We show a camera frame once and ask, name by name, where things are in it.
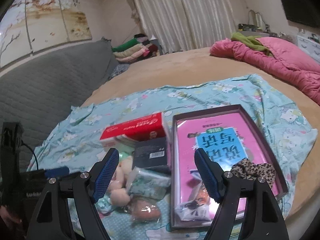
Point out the grey quilted headboard cover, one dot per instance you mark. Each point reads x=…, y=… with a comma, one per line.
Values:
x=50, y=80

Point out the floral wall painting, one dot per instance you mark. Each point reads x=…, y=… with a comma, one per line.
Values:
x=50, y=17

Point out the round beige bed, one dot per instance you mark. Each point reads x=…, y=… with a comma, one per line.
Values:
x=175, y=67

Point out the small white printed packet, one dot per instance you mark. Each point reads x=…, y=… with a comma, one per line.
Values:
x=192, y=210

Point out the pink quilt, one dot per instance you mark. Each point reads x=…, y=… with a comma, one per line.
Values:
x=275, y=62

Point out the dark floral pillow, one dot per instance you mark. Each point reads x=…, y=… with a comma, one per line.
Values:
x=120, y=70

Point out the stack of folded blankets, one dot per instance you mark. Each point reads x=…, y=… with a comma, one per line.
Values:
x=132, y=50

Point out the beige plush toy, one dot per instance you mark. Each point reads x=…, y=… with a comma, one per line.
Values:
x=120, y=195

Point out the white drawer cabinet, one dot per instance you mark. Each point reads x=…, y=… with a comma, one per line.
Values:
x=308, y=46

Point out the white curtain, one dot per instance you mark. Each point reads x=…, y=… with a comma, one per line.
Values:
x=180, y=12

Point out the dark blue small box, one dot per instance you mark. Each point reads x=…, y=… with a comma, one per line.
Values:
x=150, y=155

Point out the green blanket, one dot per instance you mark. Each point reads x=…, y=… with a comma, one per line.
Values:
x=245, y=38

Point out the leopard print scrunchie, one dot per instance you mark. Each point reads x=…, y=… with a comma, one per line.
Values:
x=252, y=170

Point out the pink book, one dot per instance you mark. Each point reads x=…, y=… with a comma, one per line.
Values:
x=185, y=142

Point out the green print tissue packet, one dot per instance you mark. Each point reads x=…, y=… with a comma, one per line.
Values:
x=147, y=182

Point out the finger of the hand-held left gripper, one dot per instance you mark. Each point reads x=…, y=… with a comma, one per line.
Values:
x=57, y=172

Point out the cluttered dressing table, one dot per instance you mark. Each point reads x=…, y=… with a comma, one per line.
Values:
x=250, y=31

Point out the teal printed blanket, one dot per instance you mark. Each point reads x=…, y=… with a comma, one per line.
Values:
x=212, y=92

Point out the black wall television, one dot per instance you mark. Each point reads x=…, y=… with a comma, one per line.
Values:
x=300, y=7

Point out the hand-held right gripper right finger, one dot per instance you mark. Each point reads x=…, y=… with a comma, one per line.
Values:
x=207, y=175

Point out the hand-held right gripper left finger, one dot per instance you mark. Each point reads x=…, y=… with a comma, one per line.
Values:
x=105, y=177

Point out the red and white tissue box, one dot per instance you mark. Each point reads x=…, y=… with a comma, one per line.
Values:
x=132, y=128

